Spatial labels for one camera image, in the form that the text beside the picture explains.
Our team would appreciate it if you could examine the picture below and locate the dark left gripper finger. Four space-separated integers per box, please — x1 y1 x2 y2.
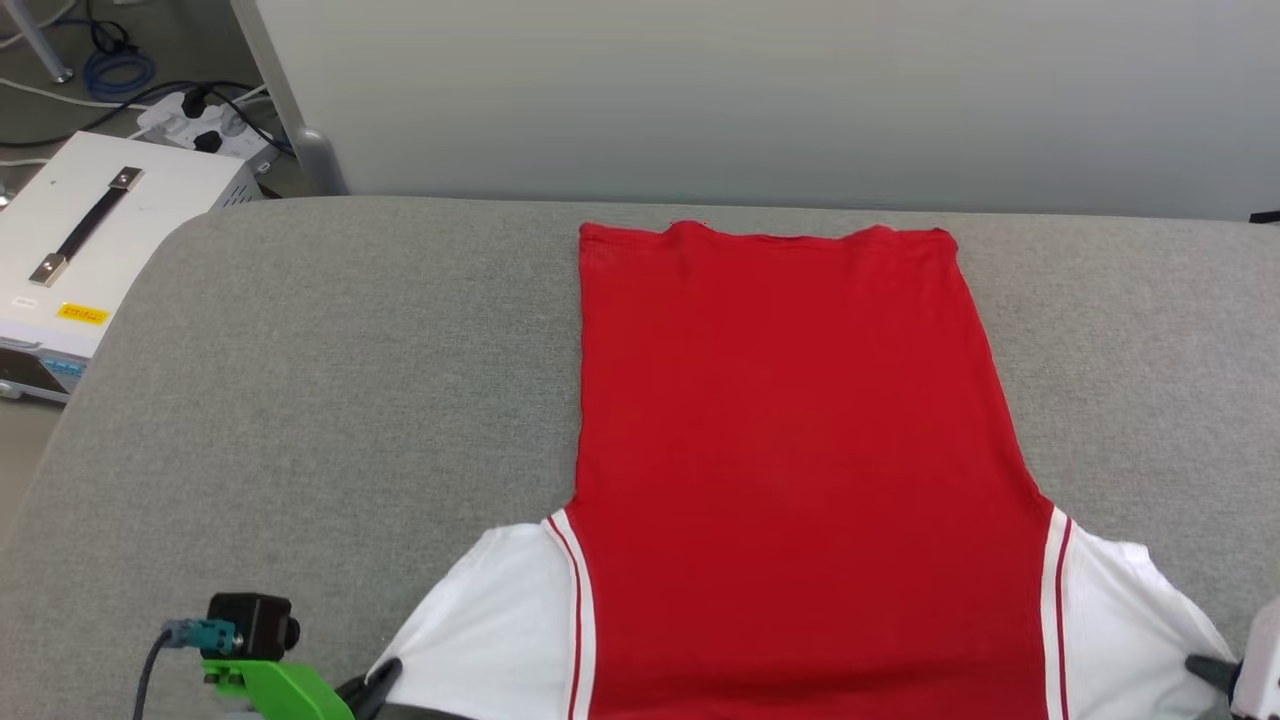
334 657 404 720

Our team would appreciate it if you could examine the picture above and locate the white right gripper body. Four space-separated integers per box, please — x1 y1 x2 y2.
1230 597 1280 720

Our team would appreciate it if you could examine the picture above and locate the white equipment box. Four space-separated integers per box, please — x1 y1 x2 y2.
0 131 265 405

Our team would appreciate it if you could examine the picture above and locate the blue coiled cable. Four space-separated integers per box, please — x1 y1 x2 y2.
81 48 158 100

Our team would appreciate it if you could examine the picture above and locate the white floor cable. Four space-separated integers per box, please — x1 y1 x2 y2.
0 77 153 111

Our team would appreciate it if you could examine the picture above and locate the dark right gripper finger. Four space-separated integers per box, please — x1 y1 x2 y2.
1185 655 1242 698

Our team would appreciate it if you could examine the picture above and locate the black strap handle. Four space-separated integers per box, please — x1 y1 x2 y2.
27 166 145 289

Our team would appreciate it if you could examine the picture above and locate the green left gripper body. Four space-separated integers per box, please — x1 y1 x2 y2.
200 655 357 720

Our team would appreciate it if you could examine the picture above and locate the black tangled cable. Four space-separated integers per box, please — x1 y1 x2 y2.
86 0 133 57

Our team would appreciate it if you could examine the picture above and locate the red and white sports jersey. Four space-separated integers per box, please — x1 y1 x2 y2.
364 219 1243 720

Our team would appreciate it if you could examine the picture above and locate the grey metal partition post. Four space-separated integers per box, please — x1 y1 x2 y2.
229 0 350 197

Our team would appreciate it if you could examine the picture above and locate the left camera cable teal plug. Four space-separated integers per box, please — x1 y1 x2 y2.
132 617 243 720

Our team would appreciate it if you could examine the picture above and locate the white power strip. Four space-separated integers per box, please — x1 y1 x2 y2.
136 89 283 174

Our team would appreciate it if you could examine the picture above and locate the black power cable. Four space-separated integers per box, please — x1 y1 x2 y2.
0 79 296 158

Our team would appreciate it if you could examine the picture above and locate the metal furniture leg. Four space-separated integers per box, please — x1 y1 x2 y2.
8 0 77 85

